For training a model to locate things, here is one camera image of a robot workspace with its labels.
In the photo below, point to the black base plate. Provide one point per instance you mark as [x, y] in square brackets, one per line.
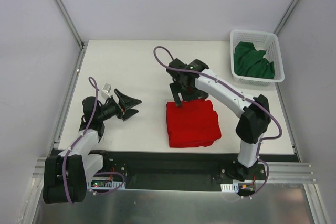
[180, 171]

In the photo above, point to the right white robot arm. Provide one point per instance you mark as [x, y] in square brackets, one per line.
[196, 82]

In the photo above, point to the white plastic basket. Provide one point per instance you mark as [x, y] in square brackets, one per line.
[262, 41]

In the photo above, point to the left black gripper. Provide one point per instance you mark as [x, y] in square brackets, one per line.
[121, 107]

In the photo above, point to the left white cable duct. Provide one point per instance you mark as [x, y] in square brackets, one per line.
[105, 185]

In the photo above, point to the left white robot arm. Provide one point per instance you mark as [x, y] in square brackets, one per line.
[67, 174]

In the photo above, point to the white cable duct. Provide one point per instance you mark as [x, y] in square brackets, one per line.
[105, 185]
[230, 188]

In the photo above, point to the red t shirt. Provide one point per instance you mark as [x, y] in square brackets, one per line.
[193, 124]

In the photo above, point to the right white cable duct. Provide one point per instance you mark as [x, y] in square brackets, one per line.
[230, 188]

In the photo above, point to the aluminium rail frame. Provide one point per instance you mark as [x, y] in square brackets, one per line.
[136, 68]

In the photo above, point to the green t shirt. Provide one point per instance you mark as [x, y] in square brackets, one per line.
[249, 62]

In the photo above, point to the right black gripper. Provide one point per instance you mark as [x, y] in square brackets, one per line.
[182, 87]

